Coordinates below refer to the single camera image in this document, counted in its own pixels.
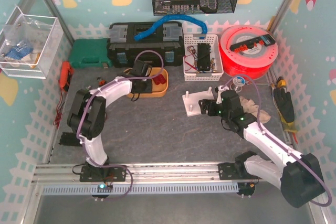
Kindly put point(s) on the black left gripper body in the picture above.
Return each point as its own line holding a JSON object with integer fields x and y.
{"x": 146, "y": 86}

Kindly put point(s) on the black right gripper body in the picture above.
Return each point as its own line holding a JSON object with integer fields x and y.
{"x": 209, "y": 107}

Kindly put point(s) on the white peg board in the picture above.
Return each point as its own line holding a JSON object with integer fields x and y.
{"x": 191, "y": 100}

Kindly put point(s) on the large red spring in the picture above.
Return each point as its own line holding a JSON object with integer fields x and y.
{"x": 156, "y": 81}
{"x": 162, "y": 79}

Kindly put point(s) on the beige work glove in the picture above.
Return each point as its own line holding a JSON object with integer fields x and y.
{"x": 249, "y": 106}

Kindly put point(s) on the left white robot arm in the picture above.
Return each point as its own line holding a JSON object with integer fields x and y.
{"x": 87, "y": 114}

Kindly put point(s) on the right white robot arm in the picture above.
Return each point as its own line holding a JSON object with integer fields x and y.
{"x": 298, "y": 176}

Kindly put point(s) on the orange plastic tray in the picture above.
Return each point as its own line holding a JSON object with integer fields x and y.
{"x": 158, "y": 91}

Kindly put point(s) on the black plastic toolbox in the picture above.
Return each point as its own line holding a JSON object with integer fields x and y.
{"x": 167, "y": 40}

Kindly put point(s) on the small solder spool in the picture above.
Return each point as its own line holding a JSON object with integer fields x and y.
{"x": 237, "y": 84}

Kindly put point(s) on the white slotted basket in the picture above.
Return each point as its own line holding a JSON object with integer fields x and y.
{"x": 190, "y": 59}

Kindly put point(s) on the black module in basket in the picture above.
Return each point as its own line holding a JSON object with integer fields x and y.
{"x": 203, "y": 57}

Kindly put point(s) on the green plastic tool case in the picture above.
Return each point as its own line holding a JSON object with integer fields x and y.
{"x": 90, "y": 53}

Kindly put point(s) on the red filament spool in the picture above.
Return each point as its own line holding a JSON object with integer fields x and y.
{"x": 247, "y": 49}

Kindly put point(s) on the black yellow work glove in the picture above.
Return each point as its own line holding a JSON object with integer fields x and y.
{"x": 284, "y": 105}

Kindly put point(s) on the yellow black screwdriver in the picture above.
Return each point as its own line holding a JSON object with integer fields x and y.
{"x": 280, "y": 83}

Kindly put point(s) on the orange multimeter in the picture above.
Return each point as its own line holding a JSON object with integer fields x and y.
{"x": 65, "y": 76}

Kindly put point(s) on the clear acrylic box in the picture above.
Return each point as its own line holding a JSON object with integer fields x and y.
{"x": 45, "y": 35}

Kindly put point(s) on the blue white gloves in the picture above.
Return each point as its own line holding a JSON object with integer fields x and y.
{"x": 20, "y": 52}

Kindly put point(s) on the orange handled pliers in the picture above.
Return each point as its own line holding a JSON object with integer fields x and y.
{"x": 101, "y": 82}

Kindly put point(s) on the grey slotted cable duct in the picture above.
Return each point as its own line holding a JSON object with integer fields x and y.
{"x": 141, "y": 189}

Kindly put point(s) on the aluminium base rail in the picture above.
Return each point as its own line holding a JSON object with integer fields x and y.
{"x": 156, "y": 173}

